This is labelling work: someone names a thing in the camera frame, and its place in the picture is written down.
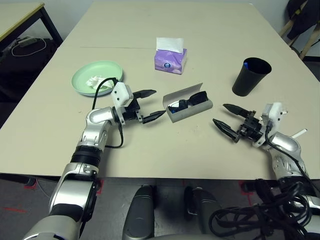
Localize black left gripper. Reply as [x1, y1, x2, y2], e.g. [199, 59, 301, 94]
[122, 88, 167, 125]

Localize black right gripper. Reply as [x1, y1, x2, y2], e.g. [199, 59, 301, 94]
[212, 103, 265, 144]

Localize grey glasses case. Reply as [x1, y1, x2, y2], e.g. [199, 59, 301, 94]
[162, 82, 214, 124]

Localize black sunglasses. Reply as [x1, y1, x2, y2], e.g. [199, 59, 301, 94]
[167, 90, 209, 115]

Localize white tissue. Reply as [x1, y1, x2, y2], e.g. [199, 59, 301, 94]
[85, 75, 114, 90]

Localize white pen blue cap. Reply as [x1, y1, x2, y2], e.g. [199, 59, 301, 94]
[291, 128, 308, 139]

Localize light green plate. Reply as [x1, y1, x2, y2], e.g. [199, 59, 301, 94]
[71, 59, 125, 97]

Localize black cup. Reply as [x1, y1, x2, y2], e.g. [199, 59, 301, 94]
[231, 57, 273, 98]

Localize purple tissue box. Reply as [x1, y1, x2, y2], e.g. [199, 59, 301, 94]
[153, 37, 189, 76]

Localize light blue plate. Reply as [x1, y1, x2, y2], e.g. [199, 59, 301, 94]
[74, 83, 125, 98]

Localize black table foot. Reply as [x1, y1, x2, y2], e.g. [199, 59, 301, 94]
[240, 180, 259, 194]

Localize dark robot right leg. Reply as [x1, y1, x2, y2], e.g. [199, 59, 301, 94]
[183, 185, 224, 235]

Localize dark robot leg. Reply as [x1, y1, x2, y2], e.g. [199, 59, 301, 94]
[123, 185, 156, 240]
[183, 185, 224, 235]

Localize wooden stool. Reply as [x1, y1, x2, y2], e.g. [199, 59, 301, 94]
[278, 14, 320, 61]

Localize dark robot left leg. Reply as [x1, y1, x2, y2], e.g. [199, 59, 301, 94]
[123, 185, 156, 240]

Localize black jacket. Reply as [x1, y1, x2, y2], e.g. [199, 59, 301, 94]
[285, 0, 320, 40]

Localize grey robot torso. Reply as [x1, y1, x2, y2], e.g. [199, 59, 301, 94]
[149, 233, 219, 240]

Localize grey power strip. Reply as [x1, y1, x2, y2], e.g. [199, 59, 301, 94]
[18, 35, 42, 49]

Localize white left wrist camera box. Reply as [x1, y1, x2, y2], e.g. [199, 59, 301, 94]
[110, 81, 135, 125]

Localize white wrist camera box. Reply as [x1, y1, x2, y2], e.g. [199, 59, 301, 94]
[110, 81, 135, 125]
[252, 102, 285, 149]

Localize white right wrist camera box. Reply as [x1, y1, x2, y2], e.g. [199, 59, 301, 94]
[252, 102, 285, 149]

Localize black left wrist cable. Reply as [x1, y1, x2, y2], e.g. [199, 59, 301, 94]
[91, 77, 124, 149]

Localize black cable bundle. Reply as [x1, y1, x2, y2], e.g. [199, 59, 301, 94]
[208, 178, 320, 240]

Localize white floor cable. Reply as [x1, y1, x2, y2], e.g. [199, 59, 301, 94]
[10, 36, 48, 57]

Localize beige side table black frame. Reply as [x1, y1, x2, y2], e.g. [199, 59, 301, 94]
[0, 2, 64, 49]

